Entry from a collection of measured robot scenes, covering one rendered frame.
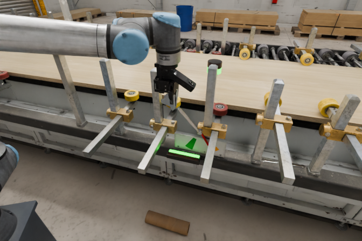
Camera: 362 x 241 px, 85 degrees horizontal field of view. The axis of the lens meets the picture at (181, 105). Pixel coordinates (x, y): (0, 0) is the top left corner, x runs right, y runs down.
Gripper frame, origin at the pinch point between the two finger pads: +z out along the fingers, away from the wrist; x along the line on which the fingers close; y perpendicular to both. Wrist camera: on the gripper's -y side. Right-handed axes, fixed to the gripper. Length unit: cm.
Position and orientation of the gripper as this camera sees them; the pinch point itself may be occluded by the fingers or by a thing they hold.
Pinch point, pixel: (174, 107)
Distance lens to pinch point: 84.7
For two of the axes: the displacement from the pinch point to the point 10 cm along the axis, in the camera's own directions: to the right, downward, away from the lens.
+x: -2.8, 5.2, -8.0
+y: -9.6, -1.6, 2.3
